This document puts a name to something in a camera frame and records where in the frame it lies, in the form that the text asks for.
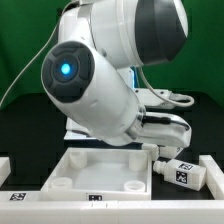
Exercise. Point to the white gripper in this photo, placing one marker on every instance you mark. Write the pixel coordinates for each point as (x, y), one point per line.
(164, 129)

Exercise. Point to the white square tabletop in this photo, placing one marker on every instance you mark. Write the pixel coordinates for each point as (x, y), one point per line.
(91, 174)

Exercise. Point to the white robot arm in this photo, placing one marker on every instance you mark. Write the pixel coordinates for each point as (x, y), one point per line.
(80, 74)

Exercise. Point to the white fiducial marker sheet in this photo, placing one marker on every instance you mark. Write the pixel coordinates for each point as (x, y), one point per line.
(74, 131)

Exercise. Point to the white right wall block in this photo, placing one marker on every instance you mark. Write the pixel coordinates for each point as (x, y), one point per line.
(214, 176)

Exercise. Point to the white wall block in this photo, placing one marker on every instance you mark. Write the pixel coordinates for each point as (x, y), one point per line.
(5, 169)
(214, 176)

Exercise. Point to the white front wall rail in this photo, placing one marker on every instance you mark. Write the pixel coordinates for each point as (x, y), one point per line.
(146, 212)

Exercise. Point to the white left wall block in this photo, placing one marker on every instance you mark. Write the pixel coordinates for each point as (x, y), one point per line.
(5, 169)

